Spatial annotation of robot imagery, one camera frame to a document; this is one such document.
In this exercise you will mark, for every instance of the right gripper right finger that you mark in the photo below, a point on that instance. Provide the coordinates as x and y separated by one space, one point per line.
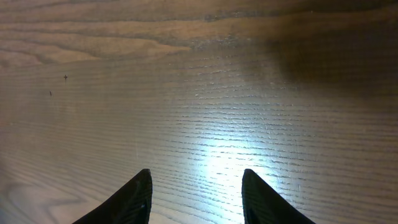
263 205

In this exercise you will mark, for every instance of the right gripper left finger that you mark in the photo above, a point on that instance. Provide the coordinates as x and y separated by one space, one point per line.
131 204

